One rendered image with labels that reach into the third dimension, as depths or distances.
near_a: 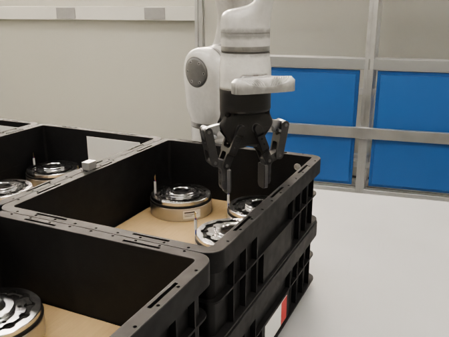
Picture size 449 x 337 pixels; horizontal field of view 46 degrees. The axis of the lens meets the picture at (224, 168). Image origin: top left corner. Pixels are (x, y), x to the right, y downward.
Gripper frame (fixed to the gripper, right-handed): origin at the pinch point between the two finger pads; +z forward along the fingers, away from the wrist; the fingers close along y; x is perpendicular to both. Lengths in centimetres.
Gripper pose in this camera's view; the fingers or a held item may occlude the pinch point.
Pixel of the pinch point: (244, 180)
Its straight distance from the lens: 80.8
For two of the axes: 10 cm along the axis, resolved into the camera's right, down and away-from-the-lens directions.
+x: 3.7, 2.6, -8.9
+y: -9.3, 1.1, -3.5
